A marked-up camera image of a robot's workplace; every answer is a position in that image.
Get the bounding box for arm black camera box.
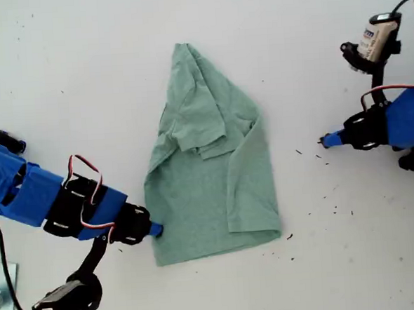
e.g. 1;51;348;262
28;279;98;310

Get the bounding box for arm labelled camera box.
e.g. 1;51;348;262
356;11;405;62

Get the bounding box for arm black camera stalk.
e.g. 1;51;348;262
62;234;114;310
339;37;406;111

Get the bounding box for green t-shirt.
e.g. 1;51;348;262
135;36;283;268

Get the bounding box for arm red white wire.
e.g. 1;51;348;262
359;64;414;125
61;152;117;247

